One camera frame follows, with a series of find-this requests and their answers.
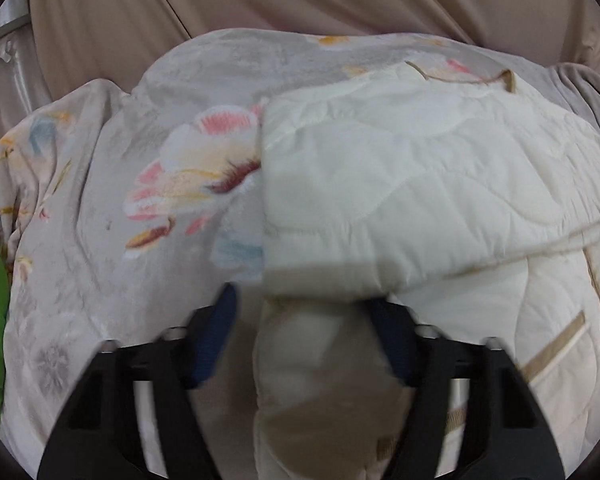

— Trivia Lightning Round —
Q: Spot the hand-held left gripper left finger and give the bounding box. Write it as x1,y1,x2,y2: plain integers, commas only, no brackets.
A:
37,282,241,480

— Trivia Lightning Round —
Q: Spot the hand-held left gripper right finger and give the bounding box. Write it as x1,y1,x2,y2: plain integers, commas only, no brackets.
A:
365,297,566,480

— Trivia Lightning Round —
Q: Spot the white quilted blanket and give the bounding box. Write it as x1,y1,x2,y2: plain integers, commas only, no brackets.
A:
252,60,600,480

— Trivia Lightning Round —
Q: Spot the grey floral blanket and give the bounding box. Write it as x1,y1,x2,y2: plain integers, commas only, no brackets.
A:
0,30,600,480

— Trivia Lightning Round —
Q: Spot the silver satin curtain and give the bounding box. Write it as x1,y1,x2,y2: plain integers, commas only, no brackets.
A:
0,0,56,173

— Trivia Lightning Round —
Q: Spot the beige cloth backdrop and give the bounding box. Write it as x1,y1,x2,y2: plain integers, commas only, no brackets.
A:
27,0,600,97

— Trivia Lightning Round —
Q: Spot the grey curtain strap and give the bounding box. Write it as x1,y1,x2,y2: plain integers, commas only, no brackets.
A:
0,14,31,53

